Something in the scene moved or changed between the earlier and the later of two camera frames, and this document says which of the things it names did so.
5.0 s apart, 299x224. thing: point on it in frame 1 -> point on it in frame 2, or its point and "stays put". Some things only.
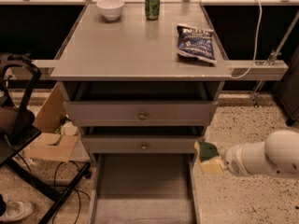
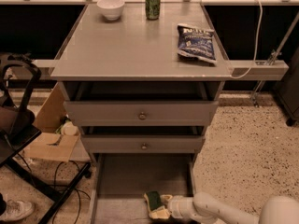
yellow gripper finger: [212, 167] -> [161, 213]
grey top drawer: [141, 104] stays put
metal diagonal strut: [272, 59] stays put
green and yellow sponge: [206, 150] -> [152, 200]
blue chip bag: [195, 42] stays put
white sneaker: [18, 210] stays put
